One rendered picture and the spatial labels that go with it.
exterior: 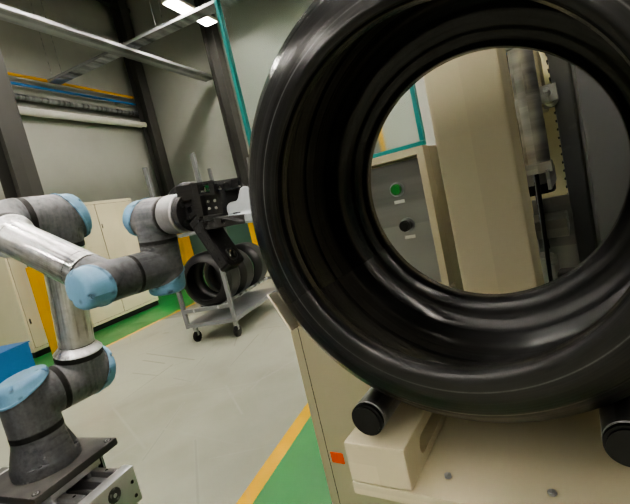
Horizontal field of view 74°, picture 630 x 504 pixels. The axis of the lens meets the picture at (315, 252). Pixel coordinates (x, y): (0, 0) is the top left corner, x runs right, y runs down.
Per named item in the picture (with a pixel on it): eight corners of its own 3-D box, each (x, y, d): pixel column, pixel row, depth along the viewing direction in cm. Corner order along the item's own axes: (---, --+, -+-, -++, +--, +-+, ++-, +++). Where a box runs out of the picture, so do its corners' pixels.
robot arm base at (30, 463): (-4, 483, 99) (-17, 445, 98) (55, 444, 113) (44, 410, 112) (38, 486, 93) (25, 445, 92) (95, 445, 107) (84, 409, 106)
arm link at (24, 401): (-4, 438, 100) (-22, 385, 99) (54, 408, 111) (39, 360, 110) (20, 444, 94) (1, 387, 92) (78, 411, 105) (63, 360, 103)
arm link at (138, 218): (156, 237, 91) (148, 197, 90) (191, 234, 85) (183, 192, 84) (123, 244, 85) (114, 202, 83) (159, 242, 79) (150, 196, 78)
